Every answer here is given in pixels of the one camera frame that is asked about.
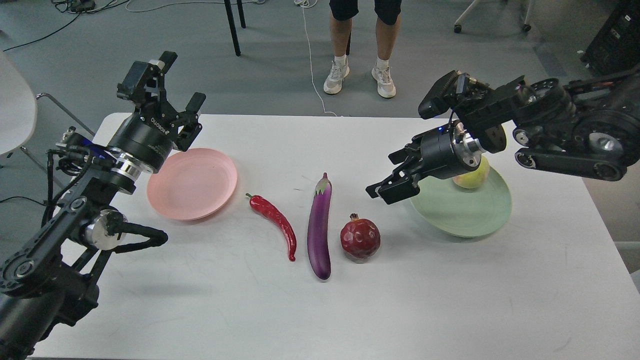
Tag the pink plate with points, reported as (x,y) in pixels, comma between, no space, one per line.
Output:
(192,185)

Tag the yellow-pink peach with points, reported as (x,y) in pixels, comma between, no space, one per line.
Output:
(476,178)

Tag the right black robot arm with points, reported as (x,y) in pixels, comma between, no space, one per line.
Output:
(587,128)

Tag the red pomegranate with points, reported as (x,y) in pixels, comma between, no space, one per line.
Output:
(360,238)

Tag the green plate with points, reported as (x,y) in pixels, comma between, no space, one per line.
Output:
(462,212)

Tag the office chair base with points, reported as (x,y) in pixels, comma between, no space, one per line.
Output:
(493,12)

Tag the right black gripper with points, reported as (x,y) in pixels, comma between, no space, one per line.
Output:
(444,152)

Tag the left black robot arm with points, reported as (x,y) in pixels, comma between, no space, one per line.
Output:
(53,278)

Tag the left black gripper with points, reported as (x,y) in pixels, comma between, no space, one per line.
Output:
(155,128)

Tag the black equipment cabinet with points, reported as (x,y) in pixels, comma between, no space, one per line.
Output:
(616,47)

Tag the white chair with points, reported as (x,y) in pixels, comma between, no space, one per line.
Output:
(19,109)

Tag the black table legs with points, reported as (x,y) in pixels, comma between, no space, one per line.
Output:
(232,23)

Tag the red chili pepper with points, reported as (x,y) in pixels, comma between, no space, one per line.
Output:
(273,214)

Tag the purple eggplant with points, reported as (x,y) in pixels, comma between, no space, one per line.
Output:
(318,229)

